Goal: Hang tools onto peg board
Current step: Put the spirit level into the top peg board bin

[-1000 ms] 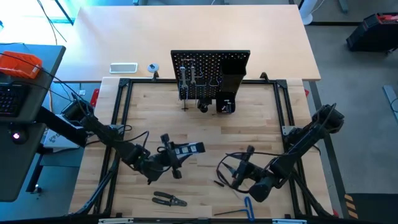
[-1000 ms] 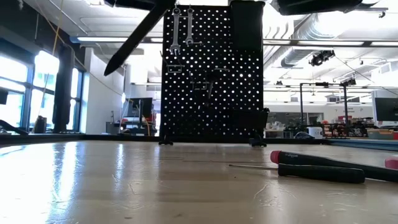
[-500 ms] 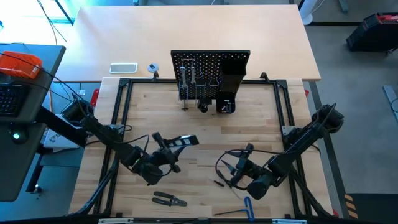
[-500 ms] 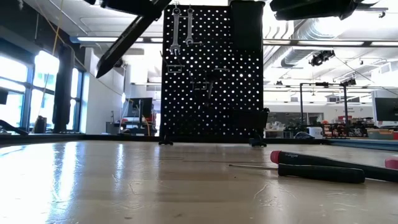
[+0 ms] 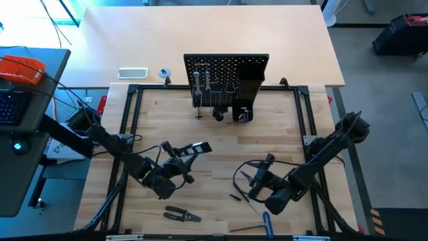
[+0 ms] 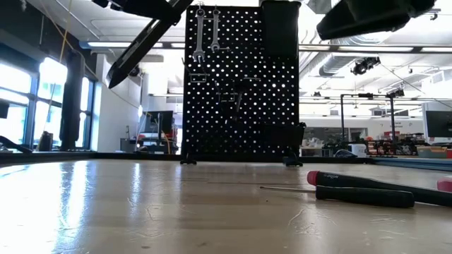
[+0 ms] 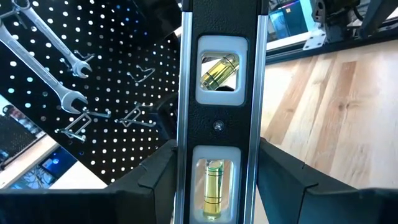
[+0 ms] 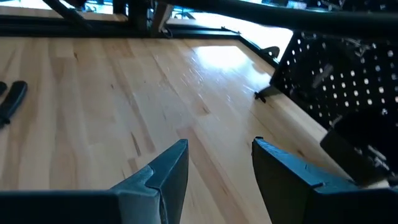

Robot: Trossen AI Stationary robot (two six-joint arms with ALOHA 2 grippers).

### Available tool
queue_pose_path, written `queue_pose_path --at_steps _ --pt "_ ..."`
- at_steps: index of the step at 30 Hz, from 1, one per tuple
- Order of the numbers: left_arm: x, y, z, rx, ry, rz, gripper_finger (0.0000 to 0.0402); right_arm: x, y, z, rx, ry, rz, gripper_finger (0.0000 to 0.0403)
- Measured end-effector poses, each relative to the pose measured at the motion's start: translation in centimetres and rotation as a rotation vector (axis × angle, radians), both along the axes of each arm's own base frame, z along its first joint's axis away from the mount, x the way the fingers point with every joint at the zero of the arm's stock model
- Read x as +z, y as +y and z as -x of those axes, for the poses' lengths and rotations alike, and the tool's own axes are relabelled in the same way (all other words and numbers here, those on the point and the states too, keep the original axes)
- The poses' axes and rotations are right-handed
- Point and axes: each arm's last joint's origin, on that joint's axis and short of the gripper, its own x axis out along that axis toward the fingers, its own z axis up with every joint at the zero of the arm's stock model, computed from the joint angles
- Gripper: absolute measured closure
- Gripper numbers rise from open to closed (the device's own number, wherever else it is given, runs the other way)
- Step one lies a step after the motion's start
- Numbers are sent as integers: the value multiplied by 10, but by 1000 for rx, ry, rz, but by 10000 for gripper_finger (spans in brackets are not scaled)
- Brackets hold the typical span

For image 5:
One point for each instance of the orange plastic case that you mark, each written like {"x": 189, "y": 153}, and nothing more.
{"x": 20, "y": 68}

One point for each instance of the small black precision screwdriver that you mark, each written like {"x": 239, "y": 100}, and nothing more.
{"x": 235, "y": 197}

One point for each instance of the black aluminium table frame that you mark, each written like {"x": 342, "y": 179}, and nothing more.
{"x": 154, "y": 87}

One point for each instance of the red table clamp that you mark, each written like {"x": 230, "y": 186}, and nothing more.
{"x": 360, "y": 229}
{"x": 330, "y": 100}
{"x": 102, "y": 104}

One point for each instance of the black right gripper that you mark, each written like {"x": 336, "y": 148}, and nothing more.
{"x": 277, "y": 201}

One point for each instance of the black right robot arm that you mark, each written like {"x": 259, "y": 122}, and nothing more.
{"x": 321, "y": 154}

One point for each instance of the long chrome loop hook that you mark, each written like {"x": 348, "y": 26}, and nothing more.
{"x": 211, "y": 100}
{"x": 200, "y": 100}

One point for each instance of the black diagonal support beam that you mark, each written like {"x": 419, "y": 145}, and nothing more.
{"x": 60, "y": 134}

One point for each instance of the tall black pegboard bin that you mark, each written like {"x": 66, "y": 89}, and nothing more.
{"x": 250, "y": 77}

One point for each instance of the black metal pegboard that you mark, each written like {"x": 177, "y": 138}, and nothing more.
{"x": 220, "y": 67}

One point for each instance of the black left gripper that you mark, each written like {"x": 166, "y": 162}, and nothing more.
{"x": 164, "y": 187}

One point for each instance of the white rectangular tray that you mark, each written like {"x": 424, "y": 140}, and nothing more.
{"x": 132, "y": 73}

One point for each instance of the silver bracket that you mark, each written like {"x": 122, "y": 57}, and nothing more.
{"x": 311, "y": 238}
{"x": 123, "y": 237}

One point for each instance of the black frame clamp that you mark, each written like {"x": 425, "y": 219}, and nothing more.
{"x": 166, "y": 80}
{"x": 284, "y": 81}

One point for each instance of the black floor mat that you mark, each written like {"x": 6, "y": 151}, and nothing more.
{"x": 404, "y": 224}

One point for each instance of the small metal caster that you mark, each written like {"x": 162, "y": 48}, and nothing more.
{"x": 40, "y": 202}

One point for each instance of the black spirit level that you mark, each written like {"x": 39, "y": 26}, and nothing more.
{"x": 197, "y": 148}

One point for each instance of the black keyboard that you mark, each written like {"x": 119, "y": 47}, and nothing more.
{"x": 11, "y": 107}

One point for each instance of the silver mounting plate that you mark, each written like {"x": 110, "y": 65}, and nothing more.
{"x": 307, "y": 140}

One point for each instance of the beige table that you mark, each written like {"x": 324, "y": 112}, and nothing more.
{"x": 200, "y": 33}

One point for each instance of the white pedestal base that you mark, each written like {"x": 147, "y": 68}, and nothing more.
{"x": 331, "y": 18}

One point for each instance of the small black pegboard bin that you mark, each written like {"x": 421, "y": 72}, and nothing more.
{"x": 235, "y": 114}

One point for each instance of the wide chrome peg hook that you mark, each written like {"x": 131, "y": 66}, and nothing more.
{"x": 202, "y": 64}

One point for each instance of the black equipment case red lid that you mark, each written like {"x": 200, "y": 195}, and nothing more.
{"x": 398, "y": 37}

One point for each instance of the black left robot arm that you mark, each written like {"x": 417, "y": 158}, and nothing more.
{"x": 113, "y": 144}

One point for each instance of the dark grey desk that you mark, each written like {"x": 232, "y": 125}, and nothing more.
{"x": 20, "y": 187}

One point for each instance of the chrome socket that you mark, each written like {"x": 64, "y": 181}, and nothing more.
{"x": 241, "y": 116}
{"x": 246, "y": 111}

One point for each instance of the black computer mouse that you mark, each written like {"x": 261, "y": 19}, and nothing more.
{"x": 19, "y": 146}

